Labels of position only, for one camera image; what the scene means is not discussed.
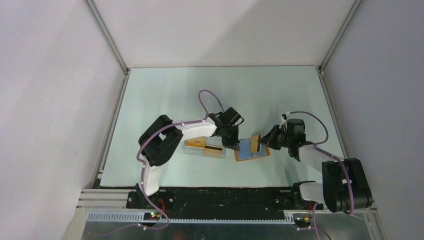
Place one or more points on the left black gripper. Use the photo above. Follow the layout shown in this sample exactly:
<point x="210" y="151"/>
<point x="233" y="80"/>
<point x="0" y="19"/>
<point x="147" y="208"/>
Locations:
<point x="232" y="144"/>

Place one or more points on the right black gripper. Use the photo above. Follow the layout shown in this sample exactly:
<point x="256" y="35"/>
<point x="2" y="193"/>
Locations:
<point x="269" y="139"/>

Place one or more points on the orange card holder wallet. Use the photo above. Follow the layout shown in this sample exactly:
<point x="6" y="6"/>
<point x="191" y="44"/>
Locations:
<point x="250" y="149"/>

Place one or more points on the clear plastic card box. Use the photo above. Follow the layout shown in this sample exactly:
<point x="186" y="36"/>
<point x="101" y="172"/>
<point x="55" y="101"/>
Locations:
<point x="210" y="140"/>

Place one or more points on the gold credit card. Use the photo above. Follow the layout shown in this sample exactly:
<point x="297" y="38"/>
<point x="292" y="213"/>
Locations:
<point x="198" y="142"/>
<point x="212" y="151"/>

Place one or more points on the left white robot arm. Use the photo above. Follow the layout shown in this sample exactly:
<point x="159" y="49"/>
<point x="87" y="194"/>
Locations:
<point x="159" y="142"/>

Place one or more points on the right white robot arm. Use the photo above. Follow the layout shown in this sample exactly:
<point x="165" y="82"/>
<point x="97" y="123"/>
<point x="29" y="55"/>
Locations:
<point x="344" y="186"/>

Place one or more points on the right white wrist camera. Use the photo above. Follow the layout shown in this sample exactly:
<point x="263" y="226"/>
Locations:
<point x="285" y="116"/>

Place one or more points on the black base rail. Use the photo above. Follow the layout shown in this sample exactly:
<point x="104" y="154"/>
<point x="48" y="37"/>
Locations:
<point x="224" y="203"/>

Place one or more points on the right aluminium frame post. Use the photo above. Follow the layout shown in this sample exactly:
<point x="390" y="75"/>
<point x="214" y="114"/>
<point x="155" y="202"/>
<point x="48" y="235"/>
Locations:
<point x="328" y="82"/>

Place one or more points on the aluminium frame post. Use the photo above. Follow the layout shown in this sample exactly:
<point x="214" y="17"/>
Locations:
<point x="113" y="48"/>
<point x="328" y="82"/>

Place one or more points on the grey slotted cable duct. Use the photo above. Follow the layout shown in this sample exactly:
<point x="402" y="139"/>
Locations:
<point x="142" y="217"/>

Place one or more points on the left aluminium frame post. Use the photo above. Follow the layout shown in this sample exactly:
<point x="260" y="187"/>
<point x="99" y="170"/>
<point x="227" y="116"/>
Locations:
<point x="113" y="48"/>

